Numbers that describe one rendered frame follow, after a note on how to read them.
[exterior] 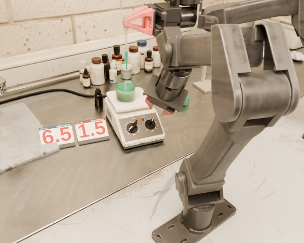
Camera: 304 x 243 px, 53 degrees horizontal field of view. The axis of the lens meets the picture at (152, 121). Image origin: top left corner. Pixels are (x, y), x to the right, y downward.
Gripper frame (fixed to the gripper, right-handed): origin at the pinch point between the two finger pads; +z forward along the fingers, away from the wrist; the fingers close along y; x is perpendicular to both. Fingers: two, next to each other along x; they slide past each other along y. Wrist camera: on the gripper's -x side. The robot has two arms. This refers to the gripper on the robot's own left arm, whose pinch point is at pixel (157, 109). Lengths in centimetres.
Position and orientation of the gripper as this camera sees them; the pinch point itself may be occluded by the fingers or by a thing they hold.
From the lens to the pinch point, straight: 83.0
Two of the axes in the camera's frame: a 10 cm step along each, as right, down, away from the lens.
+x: -3.7, 7.8, -5.0
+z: -2.3, 4.4, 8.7
